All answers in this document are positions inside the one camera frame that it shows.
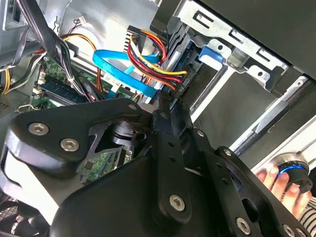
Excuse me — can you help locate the blue data wire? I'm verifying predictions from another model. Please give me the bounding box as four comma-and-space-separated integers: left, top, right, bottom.
92, 49, 159, 103

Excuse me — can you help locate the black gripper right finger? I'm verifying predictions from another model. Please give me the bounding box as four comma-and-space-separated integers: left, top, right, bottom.
171, 100, 312, 237

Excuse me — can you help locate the multicoloured power wire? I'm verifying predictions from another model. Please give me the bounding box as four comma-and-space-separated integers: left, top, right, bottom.
124, 25, 191, 97

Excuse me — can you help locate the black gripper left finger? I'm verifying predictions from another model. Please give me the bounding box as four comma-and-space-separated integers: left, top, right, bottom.
0, 91, 193, 224

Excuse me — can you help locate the person's hand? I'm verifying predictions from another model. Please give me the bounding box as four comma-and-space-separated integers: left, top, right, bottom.
255, 165, 313, 220

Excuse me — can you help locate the black round tool blue ring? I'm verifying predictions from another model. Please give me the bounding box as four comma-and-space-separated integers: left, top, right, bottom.
269, 153, 315, 194

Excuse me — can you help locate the hard disk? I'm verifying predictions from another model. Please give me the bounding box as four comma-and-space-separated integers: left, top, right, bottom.
158, 39, 225, 99

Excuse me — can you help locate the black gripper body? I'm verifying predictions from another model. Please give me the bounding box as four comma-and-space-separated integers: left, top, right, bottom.
50, 152, 238, 237

